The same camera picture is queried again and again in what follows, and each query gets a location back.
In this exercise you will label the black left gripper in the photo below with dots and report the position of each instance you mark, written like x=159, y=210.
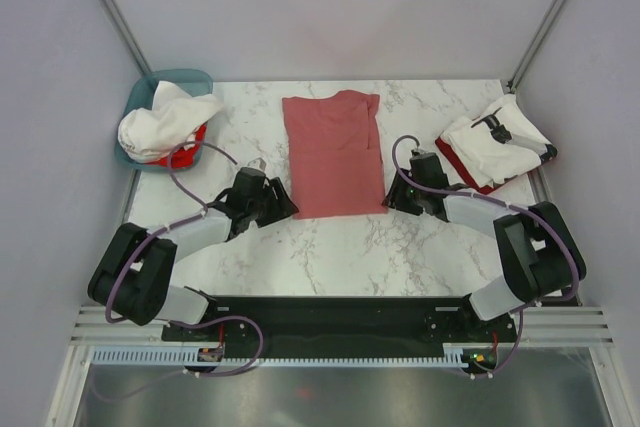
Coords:
x=282, y=207

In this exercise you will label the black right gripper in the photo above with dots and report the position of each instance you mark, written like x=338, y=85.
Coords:
x=396, y=198

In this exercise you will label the red t-shirt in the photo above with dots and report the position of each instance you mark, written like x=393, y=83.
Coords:
x=185, y=156
x=490, y=165

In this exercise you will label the white printed t-shirt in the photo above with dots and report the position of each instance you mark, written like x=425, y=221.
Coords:
x=502, y=121

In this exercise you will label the salmon pink t-shirt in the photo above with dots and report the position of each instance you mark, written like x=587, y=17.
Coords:
x=335, y=155

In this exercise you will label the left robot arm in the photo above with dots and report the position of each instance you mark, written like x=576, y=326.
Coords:
x=133, y=278

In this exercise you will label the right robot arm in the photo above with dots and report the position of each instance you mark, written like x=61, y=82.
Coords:
x=537, y=253

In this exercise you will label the crumpled red t-shirt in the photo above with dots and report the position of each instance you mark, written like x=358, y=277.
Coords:
x=185, y=156

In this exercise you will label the crumpled white t-shirt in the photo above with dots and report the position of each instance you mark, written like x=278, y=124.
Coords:
x=147, y=135

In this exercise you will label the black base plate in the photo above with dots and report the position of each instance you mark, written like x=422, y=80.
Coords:
x=341, y=325

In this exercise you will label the white slotted cable duct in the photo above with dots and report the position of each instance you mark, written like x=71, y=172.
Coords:
x=199, y=357

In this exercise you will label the aluminium front rail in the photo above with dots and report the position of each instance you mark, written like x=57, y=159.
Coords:
x=544, y=327

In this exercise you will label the left aluminium frame post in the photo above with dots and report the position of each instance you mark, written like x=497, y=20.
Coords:
x=126, y=35

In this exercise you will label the aluminium frame post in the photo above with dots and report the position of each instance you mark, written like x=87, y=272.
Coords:
x=126, y=35
x=541, y=34

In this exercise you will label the right aluminium frame post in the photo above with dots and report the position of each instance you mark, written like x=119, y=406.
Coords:
x=541, y=34

